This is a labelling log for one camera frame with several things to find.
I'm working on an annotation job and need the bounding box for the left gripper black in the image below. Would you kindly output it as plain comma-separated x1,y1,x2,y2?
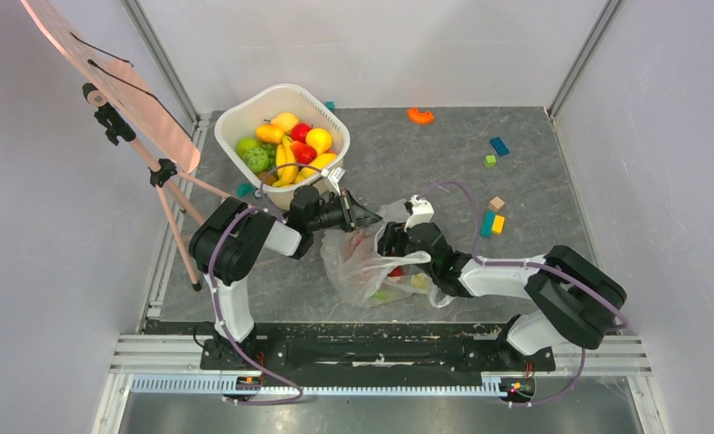
307,188,383,232

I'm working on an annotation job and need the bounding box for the clear plastic bag of fruits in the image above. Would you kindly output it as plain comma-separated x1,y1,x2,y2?
320,199,453,308

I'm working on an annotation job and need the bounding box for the red fake pepper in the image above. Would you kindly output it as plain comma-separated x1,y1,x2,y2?
290,140,318,165

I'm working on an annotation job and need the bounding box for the yellow fake pear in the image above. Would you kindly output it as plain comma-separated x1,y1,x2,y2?
305,127,334,155

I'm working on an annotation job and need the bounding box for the red fake strawberry bunch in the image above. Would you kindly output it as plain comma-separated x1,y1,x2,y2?
387,267,404,279

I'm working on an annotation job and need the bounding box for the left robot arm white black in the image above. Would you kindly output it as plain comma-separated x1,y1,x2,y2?
188,185,381,369

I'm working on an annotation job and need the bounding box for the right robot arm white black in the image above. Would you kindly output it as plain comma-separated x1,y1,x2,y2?
377,222,627,369

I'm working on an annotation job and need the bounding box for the yellow fake banana bunch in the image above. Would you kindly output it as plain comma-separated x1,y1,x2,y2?
272,135,299,188

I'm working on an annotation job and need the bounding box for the red fake apple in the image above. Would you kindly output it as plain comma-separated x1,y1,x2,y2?
289,123,313,145

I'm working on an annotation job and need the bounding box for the green fake custard apple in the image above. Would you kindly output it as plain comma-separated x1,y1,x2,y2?
241,147,270,174

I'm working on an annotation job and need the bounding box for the orange yellow fake mango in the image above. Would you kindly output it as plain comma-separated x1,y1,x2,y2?
255,124,286,145

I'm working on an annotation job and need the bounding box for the yellow teal toy block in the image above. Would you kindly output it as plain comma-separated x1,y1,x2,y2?
480,211,506,238

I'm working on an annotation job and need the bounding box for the white plastic basket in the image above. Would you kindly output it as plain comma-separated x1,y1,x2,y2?
214,83,351,210

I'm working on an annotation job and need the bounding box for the wooden toy cube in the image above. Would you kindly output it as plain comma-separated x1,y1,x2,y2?
487,196,505,212

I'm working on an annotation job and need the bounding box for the orange curved toy block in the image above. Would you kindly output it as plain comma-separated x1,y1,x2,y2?
407,107,435,125

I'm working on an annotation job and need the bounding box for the teal toy piece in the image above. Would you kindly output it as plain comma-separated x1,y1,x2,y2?
236,183,256,198

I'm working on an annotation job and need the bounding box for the green toy cube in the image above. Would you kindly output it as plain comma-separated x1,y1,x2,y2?
484,155,497,167

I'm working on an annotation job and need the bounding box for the blue toy brick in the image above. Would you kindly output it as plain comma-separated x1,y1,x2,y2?
489,137,510,156

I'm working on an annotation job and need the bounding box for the pink tripod stand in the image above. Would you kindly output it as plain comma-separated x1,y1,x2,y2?
82,82,230,292

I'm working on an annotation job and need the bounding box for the pink perforated board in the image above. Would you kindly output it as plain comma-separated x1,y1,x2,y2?
22,1,201,173

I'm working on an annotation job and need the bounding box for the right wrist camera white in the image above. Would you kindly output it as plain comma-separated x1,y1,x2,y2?
404,194,435,231

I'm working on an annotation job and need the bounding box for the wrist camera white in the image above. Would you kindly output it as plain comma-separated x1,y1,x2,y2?
320,166,345,195
404,194,435,231

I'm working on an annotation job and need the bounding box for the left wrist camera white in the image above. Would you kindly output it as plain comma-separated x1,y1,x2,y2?
320,166,345,195

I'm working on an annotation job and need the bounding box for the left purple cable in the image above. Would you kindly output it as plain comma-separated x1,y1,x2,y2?
207,163,334,407

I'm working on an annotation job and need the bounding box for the purple cable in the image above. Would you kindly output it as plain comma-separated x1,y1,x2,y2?
207,163,334,407
419,180,631,410

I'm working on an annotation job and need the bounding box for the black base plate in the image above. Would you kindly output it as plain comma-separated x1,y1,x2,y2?
201,323,556,373

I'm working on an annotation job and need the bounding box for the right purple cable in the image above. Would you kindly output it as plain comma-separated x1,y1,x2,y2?
419,180,631,410

